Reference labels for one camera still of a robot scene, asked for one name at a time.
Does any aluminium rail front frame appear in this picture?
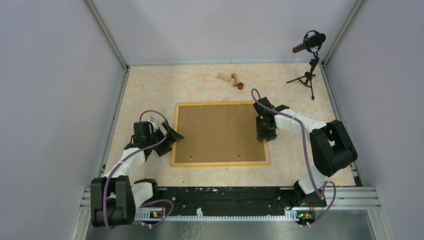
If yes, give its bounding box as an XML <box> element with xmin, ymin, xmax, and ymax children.
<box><xmin>71</xmin><ymin>186</ymin><xmax>392</xmax><ymax>240</ymax></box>

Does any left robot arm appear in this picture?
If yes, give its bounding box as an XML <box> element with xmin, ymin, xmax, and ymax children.
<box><xmin>90</xmin><ymin>120</ymin><xmax>184</xmax><ymax>228</ymax></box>

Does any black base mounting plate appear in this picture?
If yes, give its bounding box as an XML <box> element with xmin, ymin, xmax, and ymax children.
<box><xmin>129</xmin><ymin>186</ymin><xmax>327</xmax><ymax>218</ymax></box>

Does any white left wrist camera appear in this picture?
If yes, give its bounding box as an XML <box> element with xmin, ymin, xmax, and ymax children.
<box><xmin>147</xmin><ymin>116</ymin><xmax>159</xmax><ymax>131</ymax></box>

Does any yellow wooden picture frame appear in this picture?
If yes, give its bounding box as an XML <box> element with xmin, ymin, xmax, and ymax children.
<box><xmin>170</xmin><ymin>101</ymin><xmax>271</xmax><ymax>168</ymax></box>

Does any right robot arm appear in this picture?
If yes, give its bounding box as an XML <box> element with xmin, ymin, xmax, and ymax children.
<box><xmin>253</xmin><ymin>97</ymin><xmax>358</xmax><ymax>206</ymax></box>

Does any black microphone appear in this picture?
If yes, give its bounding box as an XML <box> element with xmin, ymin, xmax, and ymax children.
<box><xmin>292</xmin><ymin>30</ymin><xmax>327</xmax><ymax>54</ymax></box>

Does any light wooden block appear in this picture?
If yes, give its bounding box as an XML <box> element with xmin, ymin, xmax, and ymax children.
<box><xmin>217</xmin><ymin>73</ymin><xmax>232</xmax><ymax>82</ymax></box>

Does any small wooden bracket piece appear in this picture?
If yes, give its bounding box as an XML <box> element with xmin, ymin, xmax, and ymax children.
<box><xmin>231</xmin><ymin>73</ymin><xmax>239</xmax><ymax>88</ymax></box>

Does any black tripod microphone stand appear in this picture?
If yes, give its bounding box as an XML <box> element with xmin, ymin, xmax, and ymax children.
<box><xmin>286</xmin><ymin>52</ymin><xmax>320</xmax><ymax>100</ymax></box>

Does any brown cardboard backing board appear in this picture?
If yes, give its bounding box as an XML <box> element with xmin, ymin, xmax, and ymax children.
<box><xmin>174</xmin><ymin>104</ymin><xmax>267</xmax><ymax>164</ymax></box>

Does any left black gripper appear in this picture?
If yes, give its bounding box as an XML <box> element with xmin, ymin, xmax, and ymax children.
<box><xmin>147</xmin><ymin>121</ymin><xmax>184</xmax><ymax>157</ymax></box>

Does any white toothed cable duct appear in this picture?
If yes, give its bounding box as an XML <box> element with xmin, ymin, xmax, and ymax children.
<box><xmin>134</xmin><ymin>208</ymin><xmax>299</xmax><ymax>222</ymax></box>

